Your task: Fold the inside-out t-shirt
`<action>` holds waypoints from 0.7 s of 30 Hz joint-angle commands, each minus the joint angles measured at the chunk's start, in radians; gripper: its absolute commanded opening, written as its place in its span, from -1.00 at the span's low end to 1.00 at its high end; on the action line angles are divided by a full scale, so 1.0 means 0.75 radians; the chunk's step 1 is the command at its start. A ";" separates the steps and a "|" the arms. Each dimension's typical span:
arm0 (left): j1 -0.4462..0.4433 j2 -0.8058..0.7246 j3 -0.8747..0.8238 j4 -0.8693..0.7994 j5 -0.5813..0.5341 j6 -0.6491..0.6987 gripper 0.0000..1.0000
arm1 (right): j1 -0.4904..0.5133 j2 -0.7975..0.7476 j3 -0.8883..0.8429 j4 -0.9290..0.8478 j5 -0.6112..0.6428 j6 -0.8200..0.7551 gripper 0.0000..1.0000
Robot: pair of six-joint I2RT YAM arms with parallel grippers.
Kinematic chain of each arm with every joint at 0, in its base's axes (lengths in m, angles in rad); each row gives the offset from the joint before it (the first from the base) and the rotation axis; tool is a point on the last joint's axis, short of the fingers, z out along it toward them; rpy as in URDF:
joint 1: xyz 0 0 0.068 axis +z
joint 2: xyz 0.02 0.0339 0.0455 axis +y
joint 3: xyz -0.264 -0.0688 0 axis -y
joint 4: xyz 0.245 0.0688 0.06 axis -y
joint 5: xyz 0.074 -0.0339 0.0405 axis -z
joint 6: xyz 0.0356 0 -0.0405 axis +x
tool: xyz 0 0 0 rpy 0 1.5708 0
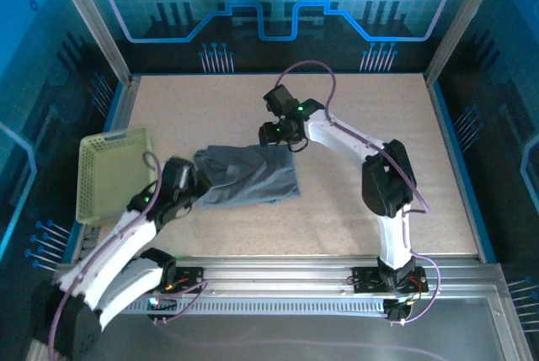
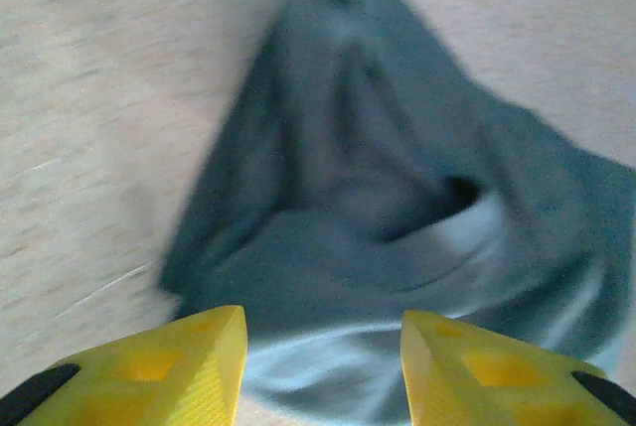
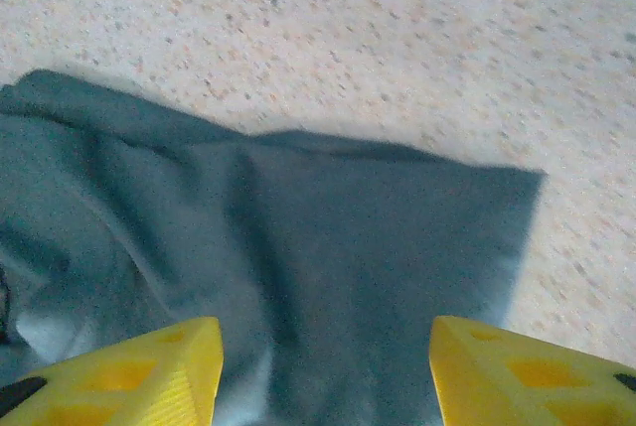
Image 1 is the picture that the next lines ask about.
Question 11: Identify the aluminium frame post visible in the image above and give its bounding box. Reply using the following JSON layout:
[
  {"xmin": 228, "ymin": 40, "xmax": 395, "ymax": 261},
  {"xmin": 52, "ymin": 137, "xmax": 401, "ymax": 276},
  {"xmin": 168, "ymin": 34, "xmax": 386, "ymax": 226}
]
[
  {"xmin": 424, "ymin": 0, "xmax": 509, "ymax": 87},
  {"xmin": 45, "ymin": 0, "xmax": 134, "ymax": 84}
]

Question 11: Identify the grey t-shirt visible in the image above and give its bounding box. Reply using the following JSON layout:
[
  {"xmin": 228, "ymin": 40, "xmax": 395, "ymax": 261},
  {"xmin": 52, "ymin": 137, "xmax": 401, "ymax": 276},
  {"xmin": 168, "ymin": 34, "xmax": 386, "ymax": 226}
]
[{"xmin": 192, "ymin": 143, "xmax": 303, "ymax": 210}]

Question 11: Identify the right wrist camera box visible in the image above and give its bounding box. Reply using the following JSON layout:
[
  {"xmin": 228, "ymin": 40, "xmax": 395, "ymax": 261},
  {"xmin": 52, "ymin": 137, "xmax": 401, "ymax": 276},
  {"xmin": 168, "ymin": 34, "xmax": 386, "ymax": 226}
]
[{"xmin": 264, "ymin": 85, "xmax": 296, "ymax": 104}]

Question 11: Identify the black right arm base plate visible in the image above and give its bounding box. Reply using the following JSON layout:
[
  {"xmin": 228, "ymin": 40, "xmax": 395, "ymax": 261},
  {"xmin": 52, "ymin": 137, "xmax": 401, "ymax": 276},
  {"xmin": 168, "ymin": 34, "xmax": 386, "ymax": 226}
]
[{"xmin": 351, "ymin": 267, "xmax": 430, "ymax": 295}]

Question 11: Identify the small black controller board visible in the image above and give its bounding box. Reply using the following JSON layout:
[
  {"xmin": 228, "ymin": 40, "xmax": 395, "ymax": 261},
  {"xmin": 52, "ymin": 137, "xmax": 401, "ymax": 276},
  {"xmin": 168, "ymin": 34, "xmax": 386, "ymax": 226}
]
[
  {"xmin": 383, "ymin": 297, "xmax": 413, "ymax": 326},
  {"xmin": 145, "ymin": 293, "xmax": 179, "ymax": 325}
]

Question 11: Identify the pale green perforated plastic basket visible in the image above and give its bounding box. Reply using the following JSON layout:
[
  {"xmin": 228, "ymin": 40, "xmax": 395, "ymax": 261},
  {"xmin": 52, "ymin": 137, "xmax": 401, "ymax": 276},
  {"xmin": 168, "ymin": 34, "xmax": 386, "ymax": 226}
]
[{"xmin": 75, "ymin": 127, "xmax": 163, "ymax": 227}]

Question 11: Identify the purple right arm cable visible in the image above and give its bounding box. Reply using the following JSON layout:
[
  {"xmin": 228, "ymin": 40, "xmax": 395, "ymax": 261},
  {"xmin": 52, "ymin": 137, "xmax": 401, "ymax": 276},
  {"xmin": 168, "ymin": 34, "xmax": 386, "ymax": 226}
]
[{"xmin": 274, "ymin": 60, "xmax": 442, "ymax": 326}]

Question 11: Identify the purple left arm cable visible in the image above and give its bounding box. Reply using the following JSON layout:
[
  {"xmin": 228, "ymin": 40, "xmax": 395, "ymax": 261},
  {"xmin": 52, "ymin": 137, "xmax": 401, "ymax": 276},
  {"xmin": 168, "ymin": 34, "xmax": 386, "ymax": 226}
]
[{"xmin": 45, "ymin": 150, "xmax": 210, "ymax": 361}]

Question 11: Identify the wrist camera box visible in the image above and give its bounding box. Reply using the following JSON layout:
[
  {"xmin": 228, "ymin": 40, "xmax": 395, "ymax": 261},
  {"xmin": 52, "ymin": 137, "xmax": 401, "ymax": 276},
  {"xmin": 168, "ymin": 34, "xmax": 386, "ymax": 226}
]
[
  {"xmin": 176, "ymin": 162, "xmax": 191, "ymax": 192},
  {"xmin": 264, "ymin": 85, "xmax": 296, "ymax": 104}
]

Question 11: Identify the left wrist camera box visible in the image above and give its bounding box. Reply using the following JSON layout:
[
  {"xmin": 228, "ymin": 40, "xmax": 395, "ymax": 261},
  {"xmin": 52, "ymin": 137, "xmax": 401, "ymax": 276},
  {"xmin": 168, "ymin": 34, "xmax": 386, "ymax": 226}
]
[{"xmin": 176, "ymin": 162, "xmax": 191, "ymax": 192}]

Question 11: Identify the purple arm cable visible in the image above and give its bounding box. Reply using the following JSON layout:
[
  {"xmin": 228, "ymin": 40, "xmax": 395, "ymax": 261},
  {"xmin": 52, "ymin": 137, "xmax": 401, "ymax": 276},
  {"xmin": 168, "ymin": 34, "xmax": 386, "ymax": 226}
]
[
  {"xmin": 45, "ymin": 150, "xmax": 210, "ymax": 361},
  {"xmin": 274, "ymin": 60, "xmax": 442, "ymax": 326}
]

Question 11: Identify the steel panel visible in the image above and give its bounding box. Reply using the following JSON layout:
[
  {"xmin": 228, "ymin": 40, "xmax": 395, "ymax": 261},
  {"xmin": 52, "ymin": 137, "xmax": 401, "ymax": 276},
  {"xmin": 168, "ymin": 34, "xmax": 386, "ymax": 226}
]
[{"xmin": 24, "ymin": 289, "xmax": 531, "ymax": 361}]

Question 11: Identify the slotted grey cable duct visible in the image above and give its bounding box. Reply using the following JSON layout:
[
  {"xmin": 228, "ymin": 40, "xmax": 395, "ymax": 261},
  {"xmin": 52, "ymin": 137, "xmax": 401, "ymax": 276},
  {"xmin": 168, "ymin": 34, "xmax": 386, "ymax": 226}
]
[{"xmin": 117, "ymin": 298, "xmax": 391, "ymax": 316}]

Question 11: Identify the aluminium mounting rail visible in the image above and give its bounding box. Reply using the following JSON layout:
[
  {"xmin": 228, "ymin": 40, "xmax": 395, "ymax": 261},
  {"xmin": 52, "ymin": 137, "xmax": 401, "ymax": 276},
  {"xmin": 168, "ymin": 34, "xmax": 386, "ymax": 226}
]
[{"xmin": 54, "ymin": 254, "xmax": 506, "ymax": 301}]

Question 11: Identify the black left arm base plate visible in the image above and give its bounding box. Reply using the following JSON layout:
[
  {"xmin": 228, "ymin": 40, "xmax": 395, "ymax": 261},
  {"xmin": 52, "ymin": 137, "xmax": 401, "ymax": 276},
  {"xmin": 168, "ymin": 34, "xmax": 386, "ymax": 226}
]
[{"xmin": 168, "ymin": 267, "xmax": 206, "ymax": 295}]

